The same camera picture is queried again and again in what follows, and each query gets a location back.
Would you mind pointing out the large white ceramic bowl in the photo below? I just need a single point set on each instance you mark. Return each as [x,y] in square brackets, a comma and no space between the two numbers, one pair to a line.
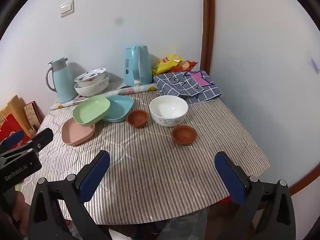
[92,90]

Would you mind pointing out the blue patterned ceramic bowl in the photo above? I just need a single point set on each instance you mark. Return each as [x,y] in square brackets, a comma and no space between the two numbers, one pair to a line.
[91,78]

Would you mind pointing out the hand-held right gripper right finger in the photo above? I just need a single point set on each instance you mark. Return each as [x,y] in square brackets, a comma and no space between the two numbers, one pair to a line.
[232,177]

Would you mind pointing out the yellow chip bag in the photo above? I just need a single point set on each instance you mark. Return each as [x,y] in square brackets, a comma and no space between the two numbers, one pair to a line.
[167,63]

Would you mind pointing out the striped quilted tablecloth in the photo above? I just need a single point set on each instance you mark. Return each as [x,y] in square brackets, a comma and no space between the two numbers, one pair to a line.
[155,170]

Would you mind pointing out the red chip bag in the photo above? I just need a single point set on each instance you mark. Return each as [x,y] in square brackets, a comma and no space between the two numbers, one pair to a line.
[187,66]

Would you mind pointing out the brown paper bag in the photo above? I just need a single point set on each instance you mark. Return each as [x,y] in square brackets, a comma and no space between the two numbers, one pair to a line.
[15,105]

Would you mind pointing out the pink plastic plate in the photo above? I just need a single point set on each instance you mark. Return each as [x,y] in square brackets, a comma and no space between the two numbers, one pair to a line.
[75,135]

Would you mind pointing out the brown wooden baseboard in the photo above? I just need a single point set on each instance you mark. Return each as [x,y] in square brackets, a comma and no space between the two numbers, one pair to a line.
[305,182]

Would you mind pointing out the light blue thermos jug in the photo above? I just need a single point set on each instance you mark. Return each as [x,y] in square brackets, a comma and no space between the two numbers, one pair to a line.
[63,85]

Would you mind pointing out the grey checkered cloth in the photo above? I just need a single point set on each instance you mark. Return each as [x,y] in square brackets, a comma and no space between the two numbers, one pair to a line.
[172,85]

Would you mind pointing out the red paper bag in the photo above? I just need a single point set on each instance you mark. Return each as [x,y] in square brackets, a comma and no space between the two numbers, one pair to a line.
[10,127]

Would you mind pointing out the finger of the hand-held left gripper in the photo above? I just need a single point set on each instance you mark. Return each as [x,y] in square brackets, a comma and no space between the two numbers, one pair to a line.
[12,140]
[42,137]

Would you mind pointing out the small brown bowl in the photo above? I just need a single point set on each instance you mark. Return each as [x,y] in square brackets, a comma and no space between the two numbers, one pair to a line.
[183,133]
[137,118]

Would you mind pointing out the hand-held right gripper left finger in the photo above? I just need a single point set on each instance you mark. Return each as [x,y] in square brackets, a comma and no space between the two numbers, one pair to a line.
[95,173]

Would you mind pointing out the green plastic plate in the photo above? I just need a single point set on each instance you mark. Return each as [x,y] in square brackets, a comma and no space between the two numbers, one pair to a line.
[90,110]

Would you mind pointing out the blue plastic plate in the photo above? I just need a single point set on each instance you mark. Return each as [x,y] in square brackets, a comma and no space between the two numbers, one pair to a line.
[120,107]

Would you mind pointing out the white bowl with grey pattern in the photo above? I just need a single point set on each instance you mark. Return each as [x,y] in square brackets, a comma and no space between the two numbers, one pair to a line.
[167,110]

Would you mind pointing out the white light switch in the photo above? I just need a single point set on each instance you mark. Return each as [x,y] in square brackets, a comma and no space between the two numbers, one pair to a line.
[66,8]

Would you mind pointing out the brown patterned box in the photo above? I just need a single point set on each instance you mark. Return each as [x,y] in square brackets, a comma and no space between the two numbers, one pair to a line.
[31,115]

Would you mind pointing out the light blue electric kettle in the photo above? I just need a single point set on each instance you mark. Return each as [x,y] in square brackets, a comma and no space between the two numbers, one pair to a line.
[132,67]

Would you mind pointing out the brown wooden door frame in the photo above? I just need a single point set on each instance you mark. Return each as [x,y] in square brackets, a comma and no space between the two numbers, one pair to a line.
[207,30]

